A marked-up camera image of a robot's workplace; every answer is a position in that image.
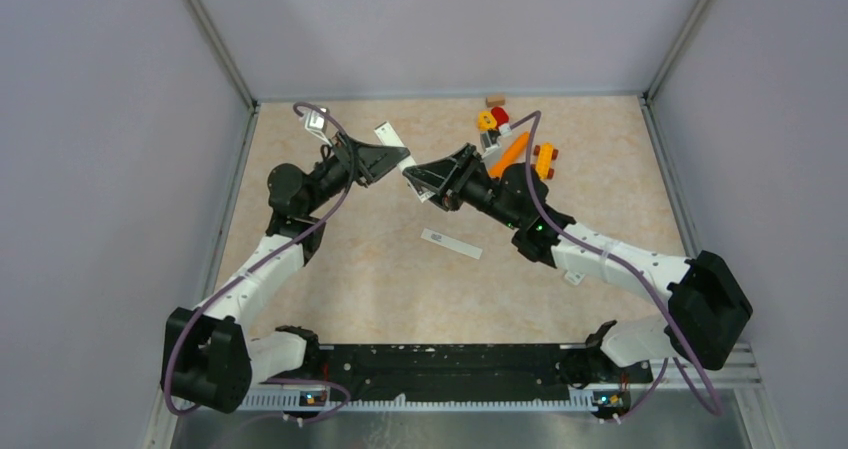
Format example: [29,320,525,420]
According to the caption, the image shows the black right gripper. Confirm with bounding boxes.
[405,144,522,230]

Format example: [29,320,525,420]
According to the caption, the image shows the yellow toy car red wheels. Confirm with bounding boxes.
[532,143,559,180]

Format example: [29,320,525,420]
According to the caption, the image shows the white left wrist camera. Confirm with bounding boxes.
[302,107,329,137]

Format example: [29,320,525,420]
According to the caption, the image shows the small white remote control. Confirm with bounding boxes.
[563,271,585,286]

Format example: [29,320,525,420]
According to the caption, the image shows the white remote battery cover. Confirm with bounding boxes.
[421,228,483,260]

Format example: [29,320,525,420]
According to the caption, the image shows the yellow round toy block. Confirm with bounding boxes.
[476,111,498,132]

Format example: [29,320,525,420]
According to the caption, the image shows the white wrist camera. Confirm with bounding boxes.
[302,107,329,137]
[480,123,512,160]

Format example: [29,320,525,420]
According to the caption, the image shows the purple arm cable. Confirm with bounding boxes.
[162,102,362,427]
[506,109,727,424]

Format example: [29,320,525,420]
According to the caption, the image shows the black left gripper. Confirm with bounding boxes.
[303,130,410,215]

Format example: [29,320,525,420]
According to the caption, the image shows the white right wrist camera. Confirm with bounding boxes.
[480,123,512,160]

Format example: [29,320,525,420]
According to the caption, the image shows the orange toy microphone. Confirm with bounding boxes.
[488,132,529,178]

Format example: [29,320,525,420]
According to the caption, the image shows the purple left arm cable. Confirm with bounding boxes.
[162,102,362,427]

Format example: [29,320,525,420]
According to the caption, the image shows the small wooden block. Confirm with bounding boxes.
[485,94,506,108]

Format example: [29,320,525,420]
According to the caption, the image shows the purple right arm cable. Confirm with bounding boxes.
[506,109,727,424]

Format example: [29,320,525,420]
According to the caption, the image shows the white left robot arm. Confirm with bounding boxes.
[161,134,410,414]

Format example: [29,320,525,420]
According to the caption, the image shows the red round toy block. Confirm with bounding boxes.
[490,106,510,126]

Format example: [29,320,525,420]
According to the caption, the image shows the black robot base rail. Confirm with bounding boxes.
[262,344,652,412]

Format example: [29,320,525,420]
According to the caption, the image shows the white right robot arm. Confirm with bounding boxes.
[402,144,753,381]

